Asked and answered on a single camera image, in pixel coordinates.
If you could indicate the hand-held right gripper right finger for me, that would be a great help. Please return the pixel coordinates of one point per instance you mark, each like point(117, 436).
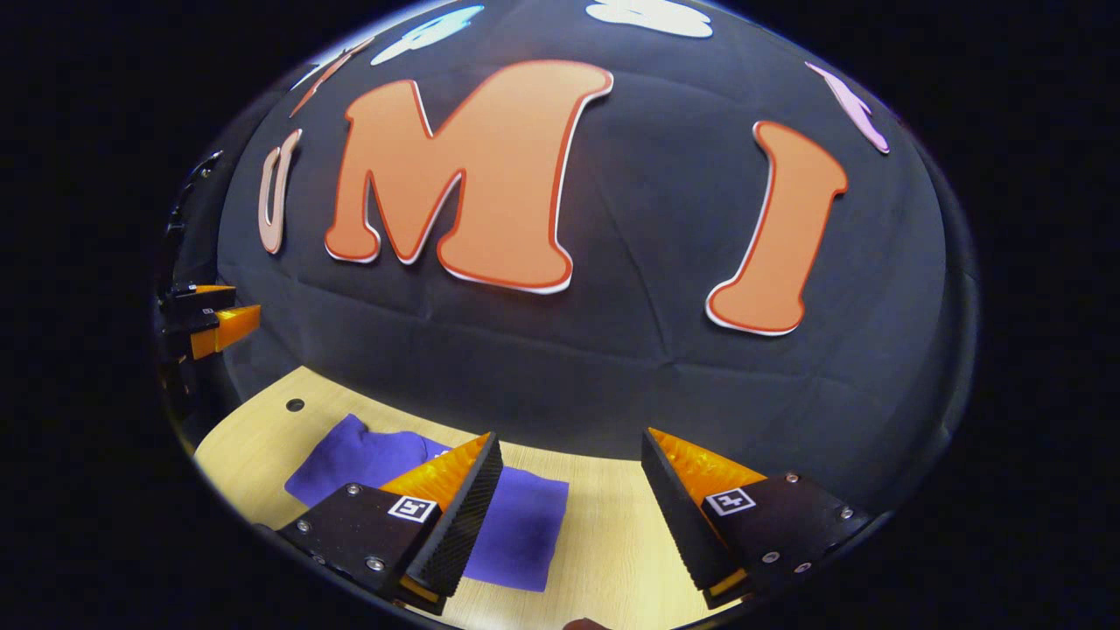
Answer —
point(678, 512)

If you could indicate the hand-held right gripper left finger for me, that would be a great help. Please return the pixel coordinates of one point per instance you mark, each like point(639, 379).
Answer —
point(468, 521)

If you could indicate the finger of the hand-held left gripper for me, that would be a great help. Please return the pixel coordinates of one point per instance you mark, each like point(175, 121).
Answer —
point(197, 325)
point(197, 299)

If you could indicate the purple shirt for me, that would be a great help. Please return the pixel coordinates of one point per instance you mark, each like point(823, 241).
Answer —
point(525, 525)

